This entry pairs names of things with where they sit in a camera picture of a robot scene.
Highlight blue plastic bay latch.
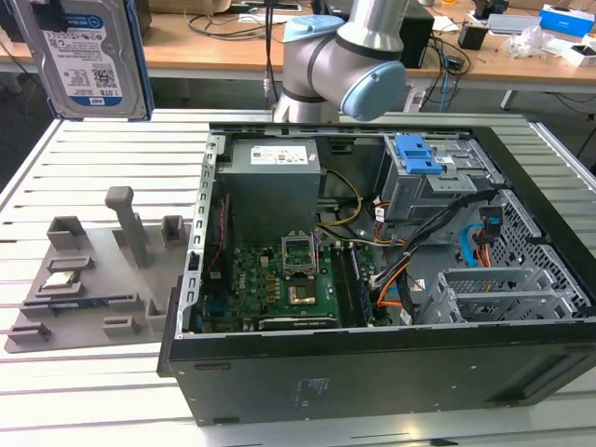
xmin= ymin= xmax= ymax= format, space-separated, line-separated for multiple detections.
xmin=392 ymin=133 xmax=444 ymax=177

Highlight white box black insert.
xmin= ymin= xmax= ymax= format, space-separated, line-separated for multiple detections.
xmin=560 ymin=38 xmax=596 ymax=70

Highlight grey flat box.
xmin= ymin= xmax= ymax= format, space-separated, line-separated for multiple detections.
xmin=485 ymin=12 xmax=545 ymax=34

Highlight white power strip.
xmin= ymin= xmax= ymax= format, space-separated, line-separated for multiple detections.
xmin=403 ymin=86 xmax=428 ymax=114

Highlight clear plastic bag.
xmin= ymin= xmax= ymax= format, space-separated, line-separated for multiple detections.
xmin=506 ymin=24 xmax=565 ymax=61

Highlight blue SATA wire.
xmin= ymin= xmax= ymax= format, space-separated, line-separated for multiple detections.
xmin=457 ymin=222 xmax=481 ymax=270

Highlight grey power supply unit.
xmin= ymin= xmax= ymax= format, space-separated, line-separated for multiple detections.
xmin=217 ymin=138 xmax=323 ymax=247

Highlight green motherboard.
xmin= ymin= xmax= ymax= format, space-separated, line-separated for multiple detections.
xmin=199 ymin=240 xmax=388 ymax=332

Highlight metal socket cover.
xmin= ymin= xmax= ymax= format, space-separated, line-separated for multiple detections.
xmin=280 ymin=232 xmax=318 ymax=277

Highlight black hanging cable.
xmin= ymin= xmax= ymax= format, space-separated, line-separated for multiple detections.
xmin=263 ymin=0 xmax=278 ymax=111

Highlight blue cardboard box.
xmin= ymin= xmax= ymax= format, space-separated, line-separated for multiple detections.
xmin=538 ymin=3 xmax=596 ymax=37

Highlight black desktop box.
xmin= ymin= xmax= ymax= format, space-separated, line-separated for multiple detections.
xmin=399 ymin=7 xmax=438 ymax=70

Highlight silver CPU on rack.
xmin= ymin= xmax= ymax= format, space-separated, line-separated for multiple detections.
xmin=40 ymin=270 xmax=81 ymax=293

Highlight black blue wire connector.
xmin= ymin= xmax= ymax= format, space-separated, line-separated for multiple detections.
xmin=478 ymin=204 xmax=505 ymax=235

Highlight black open PC case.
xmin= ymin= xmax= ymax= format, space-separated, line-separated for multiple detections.
xmin=156 ymin=121 xmax=596 ymax=427

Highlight grey parts rack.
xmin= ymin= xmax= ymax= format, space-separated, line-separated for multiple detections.
xmin=3 ymin=184 xmax=195 ymax=355

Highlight red wire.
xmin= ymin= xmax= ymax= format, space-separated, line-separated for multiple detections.
xmin=206 ymin=194 xmax=233 ymax=272

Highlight silver lower drive cage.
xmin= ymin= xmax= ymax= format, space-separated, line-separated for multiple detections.
xmin=415 ymin=266 xmax=584 ymax=328

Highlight black graphics card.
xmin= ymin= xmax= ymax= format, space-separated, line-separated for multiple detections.
xmin=257 ymin=316 xmax=340 ymax=333

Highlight RAM stick on rack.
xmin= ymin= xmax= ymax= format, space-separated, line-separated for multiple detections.
xmin=47 ymin=299 xmax=112 ymax=312

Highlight RAM stick in slot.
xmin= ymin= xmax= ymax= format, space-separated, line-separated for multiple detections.
xmin=347 ymin=244 xmax=376 ymax=328

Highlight grey metal disk bay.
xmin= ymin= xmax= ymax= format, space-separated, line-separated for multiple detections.
xmin=378 ymin=133 xmax=508 ymax=225

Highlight hard disk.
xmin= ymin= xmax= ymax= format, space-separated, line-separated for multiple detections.
xmin=12 ymin=0 xmax=156 ymax=122

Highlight blue background cable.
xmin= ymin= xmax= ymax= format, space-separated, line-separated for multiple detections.
xmin=440 ymin=68 xmax=457 ymax=114

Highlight black wire bundle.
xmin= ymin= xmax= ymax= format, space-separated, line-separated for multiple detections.
xmin=371 ymin=187 xmax=509 ymax=291

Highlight orange wire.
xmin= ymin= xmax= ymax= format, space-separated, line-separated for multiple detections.
xmin=377 ymin=259 xmax=421 ymax=309

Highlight yellow power wire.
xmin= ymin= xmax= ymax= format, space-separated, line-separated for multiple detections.
xmin=316 ymin=169 xmax=365 ymax=228

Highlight black RAM slot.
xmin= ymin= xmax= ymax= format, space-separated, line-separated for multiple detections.
xmin=330 ymin=245 xmax=356 ymax=328

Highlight wooden desk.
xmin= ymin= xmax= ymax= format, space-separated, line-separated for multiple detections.
xmin=0 ymin=0 xmax=596 ymax=97

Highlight CPU socket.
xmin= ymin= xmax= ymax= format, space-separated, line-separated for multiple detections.
xmin=285 ymin=277 xmax=318 ymax=307

